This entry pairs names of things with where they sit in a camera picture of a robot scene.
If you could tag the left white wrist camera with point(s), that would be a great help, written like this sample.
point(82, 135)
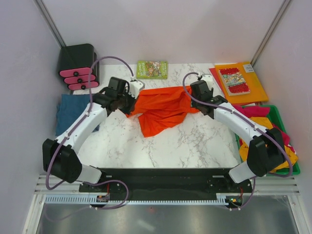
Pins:
point(135, 87)

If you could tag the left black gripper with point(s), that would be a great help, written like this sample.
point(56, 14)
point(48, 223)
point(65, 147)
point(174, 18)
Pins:
point(133, 102)

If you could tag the blue folded t shirt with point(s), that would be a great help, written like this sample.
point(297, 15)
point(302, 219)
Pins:
point(69, 110)

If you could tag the yellow t shirt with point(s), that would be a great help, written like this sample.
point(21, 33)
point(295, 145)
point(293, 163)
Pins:
point(264, 121)

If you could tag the white slotted cable duct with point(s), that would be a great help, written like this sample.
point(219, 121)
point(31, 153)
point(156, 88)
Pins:
point(96, 200)

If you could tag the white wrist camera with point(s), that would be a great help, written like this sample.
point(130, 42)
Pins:
point(135, 87)
point(209, 79)

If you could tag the magenta t shirt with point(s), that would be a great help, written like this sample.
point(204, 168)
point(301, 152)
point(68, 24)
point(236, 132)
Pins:
point(268, 111)

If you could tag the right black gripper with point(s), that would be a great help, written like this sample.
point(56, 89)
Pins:
point(193, 103)

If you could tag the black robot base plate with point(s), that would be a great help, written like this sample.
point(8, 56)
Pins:
point(185, 184)

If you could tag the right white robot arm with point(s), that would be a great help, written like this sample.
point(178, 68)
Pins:
point(266, 148)

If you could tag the black pink drawer unit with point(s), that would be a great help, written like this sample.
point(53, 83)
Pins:
point(74, 67)

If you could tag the orange folder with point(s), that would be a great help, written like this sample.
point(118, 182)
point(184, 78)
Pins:
point(257, 93)

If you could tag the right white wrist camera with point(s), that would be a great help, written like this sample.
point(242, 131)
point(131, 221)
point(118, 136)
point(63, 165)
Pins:
point(209, 79)

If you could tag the red comic book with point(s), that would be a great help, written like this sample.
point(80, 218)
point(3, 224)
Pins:
point(234, 81)

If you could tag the red folder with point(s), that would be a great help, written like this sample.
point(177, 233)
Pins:
point(217, 79)

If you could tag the green paperback book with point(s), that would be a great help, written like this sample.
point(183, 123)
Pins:
point(152, 69)

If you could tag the orange t shirt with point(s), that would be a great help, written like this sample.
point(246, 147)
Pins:
point(162, 108)

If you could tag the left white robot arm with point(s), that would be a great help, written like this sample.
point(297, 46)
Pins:
point(60, 156)

